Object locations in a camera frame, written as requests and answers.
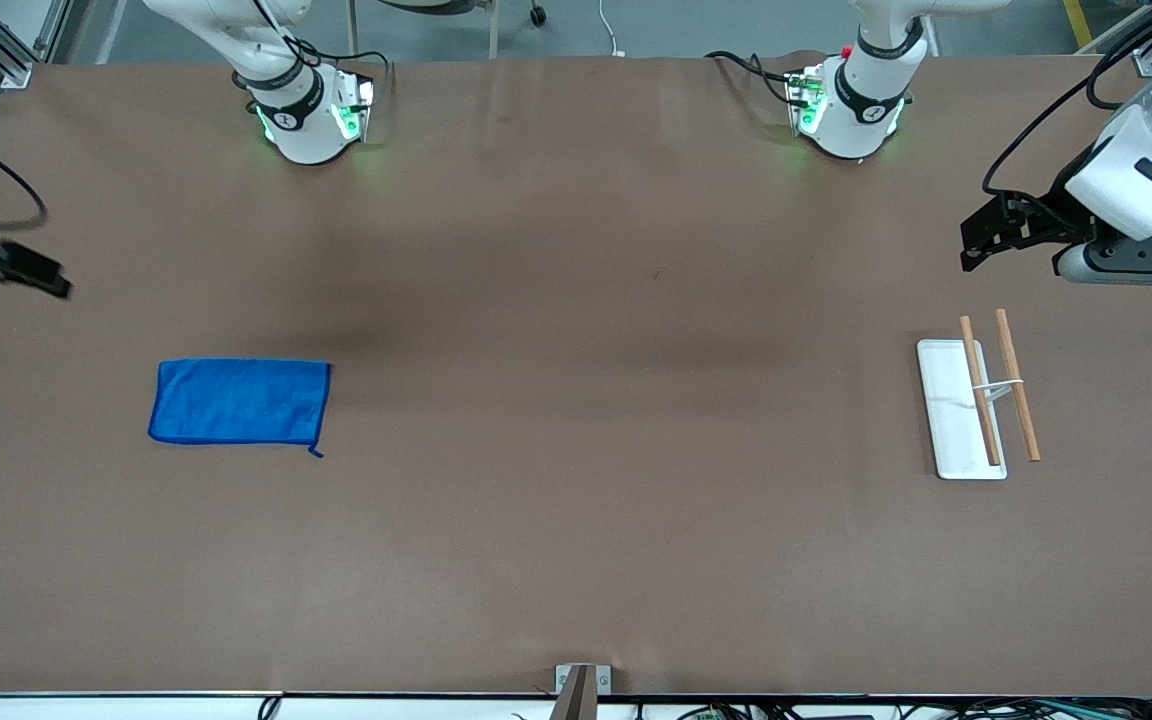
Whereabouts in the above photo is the blue microfibre towel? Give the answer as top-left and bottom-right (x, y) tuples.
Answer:
(147, 358), (333, 459)

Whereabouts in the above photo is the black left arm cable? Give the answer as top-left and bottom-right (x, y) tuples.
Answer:
(983, 20), (1152, 196)

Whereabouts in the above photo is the black arm base cable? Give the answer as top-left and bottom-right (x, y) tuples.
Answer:
(704, 50), (802, 106)
(291, 40), (394, 79)

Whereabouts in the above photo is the metal table edge bracket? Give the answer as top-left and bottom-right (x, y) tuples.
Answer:
(554, 664), (612, 720)

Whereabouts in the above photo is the white table edge rail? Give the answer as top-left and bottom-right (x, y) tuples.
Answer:
(0, 690), (1152, 720)

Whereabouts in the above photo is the chair base with caster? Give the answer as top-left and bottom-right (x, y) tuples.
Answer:
(351, 0), (547, 59)

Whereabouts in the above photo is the white rack with wooden bars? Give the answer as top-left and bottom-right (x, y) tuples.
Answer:
(916, 308), (1042, 481)

